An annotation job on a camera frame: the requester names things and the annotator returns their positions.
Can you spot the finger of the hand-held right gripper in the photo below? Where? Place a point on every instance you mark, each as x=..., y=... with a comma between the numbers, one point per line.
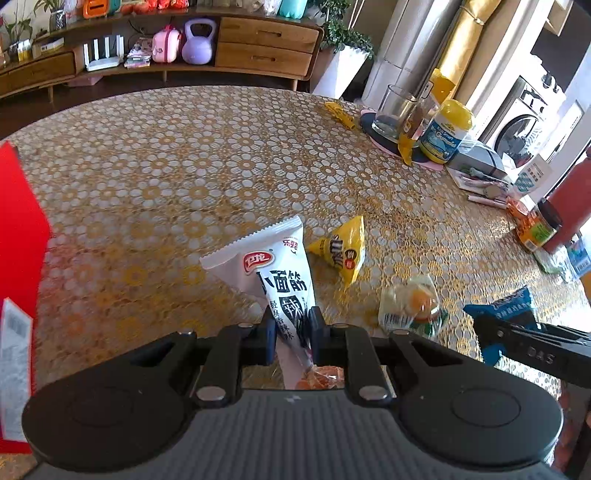
x=512, y=330

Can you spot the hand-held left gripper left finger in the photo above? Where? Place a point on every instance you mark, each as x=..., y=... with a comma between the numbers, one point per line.
x=271, y=337

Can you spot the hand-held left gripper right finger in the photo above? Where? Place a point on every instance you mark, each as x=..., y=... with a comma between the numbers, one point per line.
x=315, y=334

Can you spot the blue snack packet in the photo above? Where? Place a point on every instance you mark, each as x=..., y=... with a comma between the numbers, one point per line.
x=505, y=307

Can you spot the white snack packet black print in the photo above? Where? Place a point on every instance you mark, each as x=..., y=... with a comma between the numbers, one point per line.
x=277, y=277

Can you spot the red cardboard box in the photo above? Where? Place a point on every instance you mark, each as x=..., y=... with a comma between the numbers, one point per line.
x=21, y=277

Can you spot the person's right forearm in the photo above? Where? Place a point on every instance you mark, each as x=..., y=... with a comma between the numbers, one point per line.
x=577, y=434

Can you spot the orange candy packet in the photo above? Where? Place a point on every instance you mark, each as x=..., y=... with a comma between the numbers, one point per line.
x=323, y=376

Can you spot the yellow triangular snack packet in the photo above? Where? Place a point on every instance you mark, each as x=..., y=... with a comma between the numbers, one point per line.
x=344, y=251

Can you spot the clear plastic water bottle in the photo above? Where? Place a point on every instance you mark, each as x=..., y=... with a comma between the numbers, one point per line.
x=579, y=258

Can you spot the clear egg snack packet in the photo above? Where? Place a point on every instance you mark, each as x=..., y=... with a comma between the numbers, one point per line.
x=413, y=302

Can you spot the black lid yellow label jar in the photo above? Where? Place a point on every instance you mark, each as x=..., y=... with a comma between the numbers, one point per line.
x=538, y=226

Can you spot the orange wrapper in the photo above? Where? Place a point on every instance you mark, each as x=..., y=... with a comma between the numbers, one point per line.
x=519, y=214

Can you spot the pens and papers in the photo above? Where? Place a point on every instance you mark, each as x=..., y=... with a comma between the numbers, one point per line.
x=485, y=189

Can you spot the red water bottle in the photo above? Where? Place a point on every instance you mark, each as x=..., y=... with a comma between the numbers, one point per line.
x=572, y=198

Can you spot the white teal leaflet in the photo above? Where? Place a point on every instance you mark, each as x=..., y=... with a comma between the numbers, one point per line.
x=533, y=175

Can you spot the grey box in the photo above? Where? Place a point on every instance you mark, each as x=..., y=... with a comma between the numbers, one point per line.
x=475, y=159

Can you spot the white washing machine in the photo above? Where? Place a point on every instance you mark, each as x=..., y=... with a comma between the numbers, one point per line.
x=521, y=124

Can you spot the yellow lid supplement bottle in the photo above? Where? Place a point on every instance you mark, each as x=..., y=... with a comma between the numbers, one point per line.
x=445, y=134

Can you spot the dark round coaster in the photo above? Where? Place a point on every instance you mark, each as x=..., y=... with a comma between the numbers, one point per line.
x=374, y=134

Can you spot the long yellow sachet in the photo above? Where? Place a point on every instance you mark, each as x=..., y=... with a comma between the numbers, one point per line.
x=408, y=138

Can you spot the small flat yellow packet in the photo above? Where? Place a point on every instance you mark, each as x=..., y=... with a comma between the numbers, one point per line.
x=339, y=115

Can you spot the clear drinking glass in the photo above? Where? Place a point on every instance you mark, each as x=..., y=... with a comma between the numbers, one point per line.
x=392, y=115

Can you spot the white plant pot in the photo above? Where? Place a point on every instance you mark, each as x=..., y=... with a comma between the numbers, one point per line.
x=339, y=74

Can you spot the rolled yellow mat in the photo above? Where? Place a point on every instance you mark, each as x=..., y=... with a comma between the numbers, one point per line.
x=466, y=50

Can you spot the wooden tv cabinet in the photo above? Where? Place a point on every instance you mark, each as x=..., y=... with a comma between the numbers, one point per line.
x=263, y=44

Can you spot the purple kettlebell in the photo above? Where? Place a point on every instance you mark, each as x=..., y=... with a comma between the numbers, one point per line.
x=198, y=44

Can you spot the green leafy plant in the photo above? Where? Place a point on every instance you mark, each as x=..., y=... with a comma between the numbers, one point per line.
x=344, y=27

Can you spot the pink toy case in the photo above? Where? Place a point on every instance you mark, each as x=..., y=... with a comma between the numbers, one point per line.
x=166, y=46

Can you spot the stack of magazines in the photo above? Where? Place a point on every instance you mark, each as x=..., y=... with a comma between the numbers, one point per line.
x=138, y=55

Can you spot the white router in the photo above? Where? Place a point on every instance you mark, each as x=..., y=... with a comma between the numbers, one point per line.
x=104, y=55

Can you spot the teal spray bottle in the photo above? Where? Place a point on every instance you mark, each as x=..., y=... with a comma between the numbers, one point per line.
x=293, y=7

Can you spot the row of orange ornaments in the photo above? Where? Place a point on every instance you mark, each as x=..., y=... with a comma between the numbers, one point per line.
x=159, y=4

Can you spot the orange box ornament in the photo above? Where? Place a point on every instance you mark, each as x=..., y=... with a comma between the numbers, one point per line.
x=101, y=8

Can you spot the small plant in metal vase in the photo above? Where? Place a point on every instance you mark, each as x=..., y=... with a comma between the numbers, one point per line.
x=57, y=18

